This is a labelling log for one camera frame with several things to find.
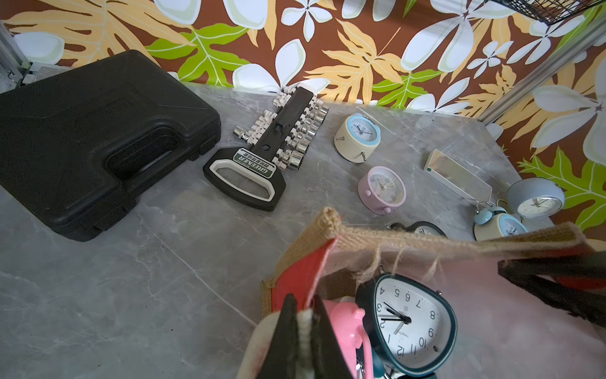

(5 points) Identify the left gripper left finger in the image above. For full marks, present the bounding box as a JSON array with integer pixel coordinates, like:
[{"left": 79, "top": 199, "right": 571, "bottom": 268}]
[{"left": 257, "top": 294, "right": 299, "bottom": 379}]

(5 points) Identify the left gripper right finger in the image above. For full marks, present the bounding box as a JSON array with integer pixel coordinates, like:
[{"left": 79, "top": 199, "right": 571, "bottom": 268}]
[{"left": 311, "top": 295, "right": 353, "bottom": 379}]

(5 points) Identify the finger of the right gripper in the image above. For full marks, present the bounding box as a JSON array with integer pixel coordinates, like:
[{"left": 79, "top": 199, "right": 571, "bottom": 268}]
[
  {"left": 498, "top": 252, "right": 605, "bottom": 291},
  {"left": 501, "top": 273, "right": 605, "bottom": 327}
]

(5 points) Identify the pink twin-bell alarm clock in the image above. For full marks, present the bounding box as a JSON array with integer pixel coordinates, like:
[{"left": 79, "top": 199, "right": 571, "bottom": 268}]
[{"left": 324, "top": 300, "right": 374, "bottom": 379}]

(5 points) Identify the dark green alarm clock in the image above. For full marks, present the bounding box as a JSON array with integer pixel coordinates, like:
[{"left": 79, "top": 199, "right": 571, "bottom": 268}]
[{"left": 355, "top": 273, "right": 459, "bottom": 378}]

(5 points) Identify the canvas bag with red sides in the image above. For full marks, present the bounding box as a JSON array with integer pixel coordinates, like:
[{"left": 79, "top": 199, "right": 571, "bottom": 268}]
[{"left": 235, "top": 206, "right": 606, "bottom": 379}]

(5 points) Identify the black twin-bell alarm clock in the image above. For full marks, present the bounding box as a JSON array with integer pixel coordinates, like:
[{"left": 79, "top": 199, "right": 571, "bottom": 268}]
[{"left": 388, "top": 221, "right": 447, "bottom": 238}]

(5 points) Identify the lilac round alarm clock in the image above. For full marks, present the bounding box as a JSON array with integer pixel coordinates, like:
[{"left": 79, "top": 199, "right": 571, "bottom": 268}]
[{"left": 358, "top": 166, "right": 407, "bottom": 215}]

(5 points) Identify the grey round globe clock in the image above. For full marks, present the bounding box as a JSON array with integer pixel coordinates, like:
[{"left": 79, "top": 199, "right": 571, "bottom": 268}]
[{"left": 507, "top": 178, "right": 565, "bottom": 219}]

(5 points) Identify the light blue twin-bell alarm clock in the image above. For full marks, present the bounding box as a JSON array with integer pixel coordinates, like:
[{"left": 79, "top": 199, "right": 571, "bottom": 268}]
[{"left": 473, "top": 206, "right": 529, "bottom": 242}]

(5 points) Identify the mirror digital clock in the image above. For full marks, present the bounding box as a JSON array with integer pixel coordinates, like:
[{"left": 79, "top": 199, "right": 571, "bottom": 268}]
[{"left": 424, "top": 148, "right": 492, "bottom": 203}]

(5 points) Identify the cream and blue alarm clock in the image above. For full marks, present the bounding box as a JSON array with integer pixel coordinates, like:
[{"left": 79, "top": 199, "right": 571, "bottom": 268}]
[{"left": 334, "top": 113, "right": 381, "bottom": 164}]

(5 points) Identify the black plastic tool case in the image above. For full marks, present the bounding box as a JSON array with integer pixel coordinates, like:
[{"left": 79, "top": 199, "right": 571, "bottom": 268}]
[{"left": 1, "top": 51, "right": 221, "bottom": 242}]

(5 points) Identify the socket set on black rail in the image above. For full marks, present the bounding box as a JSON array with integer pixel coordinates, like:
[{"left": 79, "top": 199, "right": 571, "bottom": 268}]
[{"left": 203, "top": 85, "right": 329, "bottom": 212}]

